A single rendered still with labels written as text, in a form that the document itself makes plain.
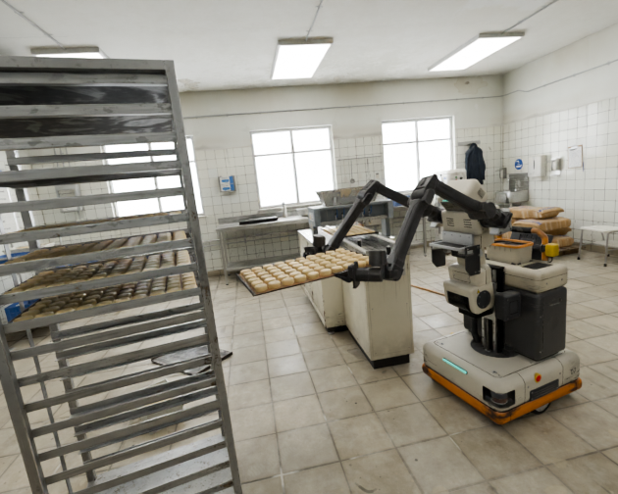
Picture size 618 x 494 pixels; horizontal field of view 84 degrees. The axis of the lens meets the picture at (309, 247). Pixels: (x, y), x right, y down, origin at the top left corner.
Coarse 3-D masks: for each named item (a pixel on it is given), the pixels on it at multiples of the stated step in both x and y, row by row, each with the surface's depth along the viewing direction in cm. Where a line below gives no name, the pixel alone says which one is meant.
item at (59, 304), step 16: (192, 272) 152; (96, 288) 140; (112, 288) 138; (128, 288) 136; (144, 288) 133; (160, 288) 130; (176, 288) 128; (48, 304) 128; (64, 304) 125; (80, 304) 121; (96, 304) 118; (16, 320) 110
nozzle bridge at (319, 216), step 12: (348, 204) 305; (372, 204) 304; (384, 204) 314; (312, 216) 306; (324, 216) 307; (360, 216) 313; (372, 216) 314; (384, 216) 311; (312, 228) 315; (384, 228) 326
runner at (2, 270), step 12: (180, 240) 120; (192, 240) 122; (96, 252) 111; (108, 252) 113; (120, 252) 114; (132, 252) 115; (144, 252) 116; (12, 264) 104; (24, 264) 105; (36, 264) 106; (48, 264) 107; (60, 264) 108; (72, 264) 109
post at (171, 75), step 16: (176, 80) 111; (176, 96) 111; (176, 112) 112; (176, 128) 112; (192, 192) 117; (192, 208) 117; (192, 224) 118; (208, 288) 123; (208, 304) 124; (208, 320) 124; (224, 384) 130; (224, 400) 130; (224, 416) 131
